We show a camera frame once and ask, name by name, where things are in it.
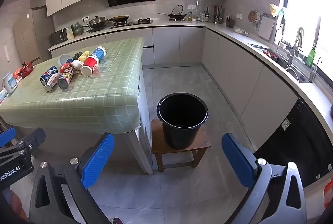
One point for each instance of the green checked tablecloth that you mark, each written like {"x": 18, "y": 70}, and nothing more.
{"x": 104, "y": 88}

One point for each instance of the black wok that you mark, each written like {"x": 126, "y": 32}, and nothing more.
{"x": 120, "y": 18}

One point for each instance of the brown wooden stool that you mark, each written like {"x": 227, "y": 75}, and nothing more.
{"x": 157, "y": 143}

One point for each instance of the steel kitchen faucet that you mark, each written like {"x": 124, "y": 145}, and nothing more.
{"x": 296, "y": 43}

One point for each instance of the black microwave oven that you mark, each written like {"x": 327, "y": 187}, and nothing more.
{"x": 59, "y": 36}

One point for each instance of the steel wool scourer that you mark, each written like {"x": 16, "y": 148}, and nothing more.
{"x": 77, "y": 54}

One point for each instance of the black gas stove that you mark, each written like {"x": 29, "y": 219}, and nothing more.
{"x": 135, "y": 22}

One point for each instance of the small white carton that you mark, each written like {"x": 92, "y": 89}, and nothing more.
{"x": 51, "y": 82}

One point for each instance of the small steel faucet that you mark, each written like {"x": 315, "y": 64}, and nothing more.
{"x": 315, "y": 70}

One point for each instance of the green dish soap bottle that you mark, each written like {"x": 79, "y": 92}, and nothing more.
{"x": 311, "y": 56}

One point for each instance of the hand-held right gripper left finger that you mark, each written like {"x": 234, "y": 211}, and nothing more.
{"x": 98, "y": 159}

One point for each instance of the red and yellow can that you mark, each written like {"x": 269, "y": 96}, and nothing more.
{"x": 66, "y": 78}

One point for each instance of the kitchen sink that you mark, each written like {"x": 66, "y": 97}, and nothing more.
{"x": 294, "y": 71}

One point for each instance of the blue drink can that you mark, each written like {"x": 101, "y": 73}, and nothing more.
{"x": 48, "y": 75}

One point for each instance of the white bowl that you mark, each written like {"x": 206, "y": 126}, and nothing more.
{"x": 63, "y": 59}

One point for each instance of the hanging yellow rag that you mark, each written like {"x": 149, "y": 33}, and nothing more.
{"x": 274, "y": 9}

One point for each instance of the steel pan with lid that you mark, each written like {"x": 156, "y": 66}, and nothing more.
{"x": 96, "y": 22}

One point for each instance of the blue cloth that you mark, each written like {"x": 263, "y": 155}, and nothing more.
{"x": 69, "y": 60}

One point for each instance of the orange snack packet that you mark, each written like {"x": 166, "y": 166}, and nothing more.
{"x": 17, "y": 73}

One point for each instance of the round colander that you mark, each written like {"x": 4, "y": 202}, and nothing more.
{"x": 253, "y": 17}

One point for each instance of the white container with blue label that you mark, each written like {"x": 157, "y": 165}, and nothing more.
{"x": 10, "y": 83}

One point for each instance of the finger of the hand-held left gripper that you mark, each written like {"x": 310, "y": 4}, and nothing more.
{"x": 6, "y": 134}
{"x": 33, "y": 138}

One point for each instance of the black built-in dishwasher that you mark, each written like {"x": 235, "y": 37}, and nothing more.
{"x": 299, "y": 146}

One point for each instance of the white cloth ball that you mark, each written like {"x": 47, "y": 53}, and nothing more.
{"x": 77, "y": 64}

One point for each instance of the red paper cup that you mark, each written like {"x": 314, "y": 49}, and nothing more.
{"x": 89, "y": 65}

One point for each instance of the beige refrigerator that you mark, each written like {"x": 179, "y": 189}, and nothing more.
{"x": 28, "y": 36}

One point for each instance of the pan with glass lid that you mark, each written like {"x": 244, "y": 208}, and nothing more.
{"x": 177, "y": 15}

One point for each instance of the blue paper cup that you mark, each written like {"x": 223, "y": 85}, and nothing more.
{"x": 99, "y": 53}

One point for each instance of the green ceramic jar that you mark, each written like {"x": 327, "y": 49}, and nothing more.
{"x": 78, "y": 29}

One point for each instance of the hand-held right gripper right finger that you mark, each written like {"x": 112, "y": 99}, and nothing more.
{"x": 239, "y": 161}

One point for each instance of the hanging kitchen utensils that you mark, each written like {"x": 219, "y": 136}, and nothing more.
{"x": 218, "y": 14}

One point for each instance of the black plastic bucket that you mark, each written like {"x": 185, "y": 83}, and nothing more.
{"x": 182, "y": 133}

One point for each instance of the yellow cloth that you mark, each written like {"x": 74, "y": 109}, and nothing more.
{"x": 83, "y": 56}

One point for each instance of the dark glass bottle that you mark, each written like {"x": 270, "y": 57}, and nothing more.
{"x": 207, "y": 15}

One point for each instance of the white lower kitchen cabinets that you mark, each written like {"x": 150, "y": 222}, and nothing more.
{"x": 229, "y": 57}

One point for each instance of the white cutting board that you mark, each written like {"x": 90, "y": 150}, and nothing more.
{"x": 266, "y": 27}

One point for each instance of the dark chopstick holder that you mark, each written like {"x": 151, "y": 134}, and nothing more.
{"x": 230, "y": 23}

